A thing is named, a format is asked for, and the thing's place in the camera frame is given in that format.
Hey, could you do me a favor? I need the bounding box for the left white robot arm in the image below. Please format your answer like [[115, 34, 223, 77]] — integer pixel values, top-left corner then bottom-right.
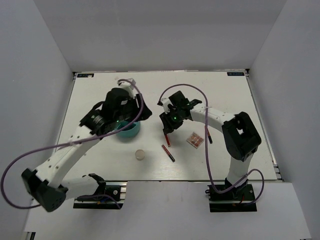
[[21, 87, 152, 212]]

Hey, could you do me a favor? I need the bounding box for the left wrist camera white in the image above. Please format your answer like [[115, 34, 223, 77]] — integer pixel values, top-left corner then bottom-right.
[[117, 78, 136, 95]]

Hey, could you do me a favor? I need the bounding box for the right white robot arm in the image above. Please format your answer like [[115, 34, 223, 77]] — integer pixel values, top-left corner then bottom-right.
[[157, 91, 262, 200]]

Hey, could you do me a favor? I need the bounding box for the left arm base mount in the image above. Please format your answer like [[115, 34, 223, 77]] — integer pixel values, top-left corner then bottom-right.
[[73, 181, 127, 210]]

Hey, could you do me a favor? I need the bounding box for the round beige compact jar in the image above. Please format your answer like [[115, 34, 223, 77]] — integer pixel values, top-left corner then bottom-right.
[[135, 149, 146, 161]]

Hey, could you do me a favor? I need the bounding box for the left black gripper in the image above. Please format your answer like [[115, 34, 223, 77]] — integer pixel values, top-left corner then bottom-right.
[[114, 93, 153, 124]]

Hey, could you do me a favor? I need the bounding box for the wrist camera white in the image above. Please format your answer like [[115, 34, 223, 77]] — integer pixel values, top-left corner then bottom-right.
[[157, 97, 172, 114], [117, 78, 136, 95]]

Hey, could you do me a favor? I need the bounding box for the teal round organizer container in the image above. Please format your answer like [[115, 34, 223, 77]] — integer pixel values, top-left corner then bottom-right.
[[115, 121, 141, 138]]

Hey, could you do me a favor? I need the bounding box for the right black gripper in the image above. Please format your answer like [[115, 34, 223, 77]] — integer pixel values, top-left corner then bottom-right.
[[159, 107, 184, 135]]

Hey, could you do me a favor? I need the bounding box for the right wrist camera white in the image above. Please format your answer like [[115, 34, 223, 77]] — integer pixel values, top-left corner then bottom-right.
[[157, 97, 172, 114]]

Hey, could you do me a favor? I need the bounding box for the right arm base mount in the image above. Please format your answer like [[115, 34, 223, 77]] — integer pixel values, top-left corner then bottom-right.
[[205, 184, 257, 213]]

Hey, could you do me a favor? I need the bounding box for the red lip gloss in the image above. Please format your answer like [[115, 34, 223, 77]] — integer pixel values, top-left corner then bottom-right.
[[164, 134, 171, 147], [204, 126, 213, 144], [161, 144, 176, 163]]

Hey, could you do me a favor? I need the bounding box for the eyeshadow palette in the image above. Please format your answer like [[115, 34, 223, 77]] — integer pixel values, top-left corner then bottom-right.
[[186, 132, 204, 149]]

